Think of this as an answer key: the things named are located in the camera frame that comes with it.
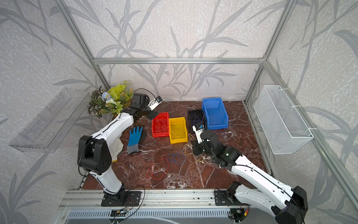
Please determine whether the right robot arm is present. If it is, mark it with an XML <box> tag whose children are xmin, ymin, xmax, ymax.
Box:
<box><xmin>193</xmin><ymin>127</ymin><xmax>308</xmax><ymax>224</ymax></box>

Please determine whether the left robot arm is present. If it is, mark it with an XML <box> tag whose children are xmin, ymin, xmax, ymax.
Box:
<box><xmin>77</xmin><ymin>93</ymin><xmax>163</xmax><ymax>205</ymax></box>

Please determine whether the red plastic bin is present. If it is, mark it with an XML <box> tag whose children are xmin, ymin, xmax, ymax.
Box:
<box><xmin>152</xmin><ymin>112</ymin><xmax>169</xmax><ymax>138</ymax></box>

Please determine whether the yellow plastic bin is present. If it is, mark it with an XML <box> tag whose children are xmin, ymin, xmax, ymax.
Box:
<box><xmin>169</xmin><ymin>117</ymin><xmax>188</xmax><ymax>144</ymax></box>

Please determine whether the black plastic bin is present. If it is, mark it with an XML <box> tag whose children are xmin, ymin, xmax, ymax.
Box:
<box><xmin>187</xmin><ymin>109</ymin><xmax>207</xmax><ymax>133</ymax></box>

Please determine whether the artificial plant in vase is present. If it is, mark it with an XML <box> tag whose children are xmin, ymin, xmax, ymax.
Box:
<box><xmin>88</xmin><ymin>80</ymin><xmax>134</xmax><ymax>118</ymax></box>

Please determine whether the blue grey work glove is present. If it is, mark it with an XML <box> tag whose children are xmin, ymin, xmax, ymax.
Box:
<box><xmin>127</xmin><ymin>126</ymin><xmax>146</xmax><ymax>155</ymax></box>

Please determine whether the blue plastic bin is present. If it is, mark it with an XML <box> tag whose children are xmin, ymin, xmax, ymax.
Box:
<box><xmin>202</xmin><ymin>98</ymin><xmax>228</xmax><ymax>130</ymax></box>

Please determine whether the white knit work glove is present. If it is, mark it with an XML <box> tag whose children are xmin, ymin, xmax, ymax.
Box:
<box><xmin>109</xmin><ymin>137</ymin><xmax>124</xmax><ymax>162</ymax></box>

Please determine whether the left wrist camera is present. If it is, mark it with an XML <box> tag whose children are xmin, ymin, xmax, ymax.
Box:
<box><xmin>148</xmin><ymin>96</ymin><xmax>163</xmax><ymax>111</ymax></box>

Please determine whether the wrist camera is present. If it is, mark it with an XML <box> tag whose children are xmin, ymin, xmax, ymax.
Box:
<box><xmin>192</xmin><ymin>123</ymin><xmax>204</xmax><ymax>144</ymax></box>
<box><xmin>148</xmin><ymin>96</ymin><xmax>163</xmax><ymax>111</ymax></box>

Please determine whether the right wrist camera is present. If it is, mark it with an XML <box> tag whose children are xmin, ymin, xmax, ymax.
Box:
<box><xmin>192</xmin><ymin>123</ymin><xmax>204</xmax><ymax>144</ymax></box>

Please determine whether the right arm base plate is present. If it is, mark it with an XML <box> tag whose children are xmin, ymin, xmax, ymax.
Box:
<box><xmin>213</xmin><ymin>189</ymin><xmax>241</xmax><ymax>206</ymax></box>

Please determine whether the white wire mesh basket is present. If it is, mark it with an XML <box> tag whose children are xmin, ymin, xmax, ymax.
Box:
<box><xmin>254</xmin><ymin>85</ymin><xmax>314</xmax><ymax>155</ymax></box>

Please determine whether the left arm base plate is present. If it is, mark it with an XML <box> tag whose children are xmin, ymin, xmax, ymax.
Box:
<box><xmin>101</xmin><ymin>191</ymin><xmax>141</xmax><ymax>207</ymax></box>

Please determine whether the clear plastic wall shelf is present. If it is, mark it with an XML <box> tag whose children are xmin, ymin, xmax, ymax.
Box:
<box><xmin>9</xmin><ymin>88</ymin><xmax>91</xmax><ymax>153</ymax></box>

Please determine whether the aluminium front rail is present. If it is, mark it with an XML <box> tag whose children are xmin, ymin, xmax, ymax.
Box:
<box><xmin>58</xmin><ymin>188</ymin><xmax>294</xmax><ymax>210</ymax></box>

